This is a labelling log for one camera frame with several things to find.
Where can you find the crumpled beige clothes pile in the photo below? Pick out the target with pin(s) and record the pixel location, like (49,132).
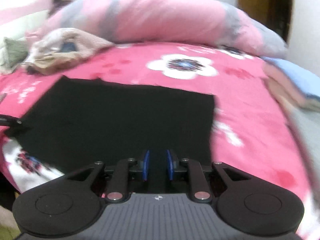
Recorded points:
(87,42)

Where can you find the blue jeans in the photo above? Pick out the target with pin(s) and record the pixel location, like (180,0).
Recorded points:
(68,47)

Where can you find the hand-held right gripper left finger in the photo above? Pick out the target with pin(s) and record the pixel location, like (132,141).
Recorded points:
(146,165)

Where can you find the pink and white headboard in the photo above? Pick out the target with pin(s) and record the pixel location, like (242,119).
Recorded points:
(20,17)

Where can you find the pink and grey quilt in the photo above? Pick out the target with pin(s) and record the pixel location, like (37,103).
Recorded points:
(162,17)

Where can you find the brown wooden door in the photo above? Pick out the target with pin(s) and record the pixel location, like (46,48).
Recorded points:
(252,2)

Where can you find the pink floral blanket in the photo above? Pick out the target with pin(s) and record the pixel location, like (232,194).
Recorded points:
(250,130)

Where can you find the green patterned pillow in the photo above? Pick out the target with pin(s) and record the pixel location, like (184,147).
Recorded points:
(16,52)

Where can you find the folded grey garment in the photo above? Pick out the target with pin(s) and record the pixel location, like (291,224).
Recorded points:
(307,140)

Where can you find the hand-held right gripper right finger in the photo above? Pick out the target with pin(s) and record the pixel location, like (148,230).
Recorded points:
(170,165)

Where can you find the folded blue garment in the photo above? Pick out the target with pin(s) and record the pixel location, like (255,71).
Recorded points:
(297,77)

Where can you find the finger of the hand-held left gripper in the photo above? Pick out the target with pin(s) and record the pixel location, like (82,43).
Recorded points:
(10,121)

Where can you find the beige garment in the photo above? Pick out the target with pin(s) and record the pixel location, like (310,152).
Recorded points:
(55,61)

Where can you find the black shirt with white print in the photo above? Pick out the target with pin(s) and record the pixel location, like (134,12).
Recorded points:
(112,117)

